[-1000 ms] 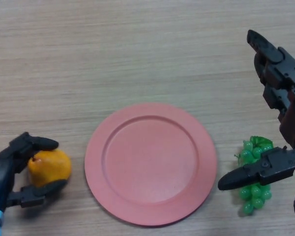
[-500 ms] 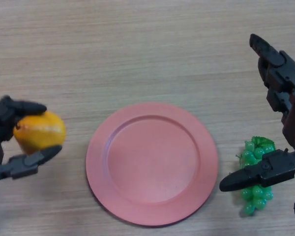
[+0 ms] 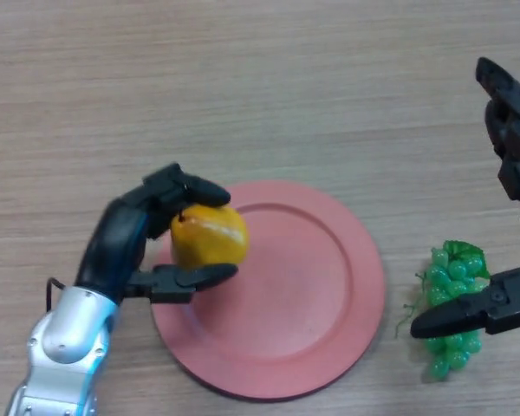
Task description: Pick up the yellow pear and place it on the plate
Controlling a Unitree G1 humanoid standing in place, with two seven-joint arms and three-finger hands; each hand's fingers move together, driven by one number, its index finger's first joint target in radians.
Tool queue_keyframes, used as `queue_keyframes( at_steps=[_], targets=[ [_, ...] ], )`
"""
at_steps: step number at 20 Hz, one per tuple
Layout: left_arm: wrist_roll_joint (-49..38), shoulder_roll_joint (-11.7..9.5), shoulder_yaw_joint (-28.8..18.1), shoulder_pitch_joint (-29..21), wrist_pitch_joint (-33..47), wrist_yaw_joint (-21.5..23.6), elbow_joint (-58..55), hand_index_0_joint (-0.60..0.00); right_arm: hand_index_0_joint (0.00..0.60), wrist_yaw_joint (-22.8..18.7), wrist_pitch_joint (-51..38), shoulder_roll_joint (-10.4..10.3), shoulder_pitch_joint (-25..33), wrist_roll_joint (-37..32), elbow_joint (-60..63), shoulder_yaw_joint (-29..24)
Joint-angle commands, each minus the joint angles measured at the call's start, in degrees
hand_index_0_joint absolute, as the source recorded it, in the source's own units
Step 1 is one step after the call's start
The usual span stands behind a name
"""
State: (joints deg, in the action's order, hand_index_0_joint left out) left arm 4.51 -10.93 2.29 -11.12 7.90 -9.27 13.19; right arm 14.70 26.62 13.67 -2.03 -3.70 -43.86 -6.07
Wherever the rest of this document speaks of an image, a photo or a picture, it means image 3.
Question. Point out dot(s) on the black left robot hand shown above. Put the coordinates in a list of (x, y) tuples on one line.
[(112, 247)]

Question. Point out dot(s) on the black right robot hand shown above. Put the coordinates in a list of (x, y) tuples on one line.
[(515, 303)]

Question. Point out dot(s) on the yellow pear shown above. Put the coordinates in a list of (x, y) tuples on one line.
[(208, 238)]

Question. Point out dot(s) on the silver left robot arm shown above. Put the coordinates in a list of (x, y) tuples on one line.
[(65, 342)]

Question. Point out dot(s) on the pink round plate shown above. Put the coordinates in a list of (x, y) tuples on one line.
[(294, 312)]

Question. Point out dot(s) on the green grape bunch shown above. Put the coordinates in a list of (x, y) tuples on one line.
[(453, 273)]

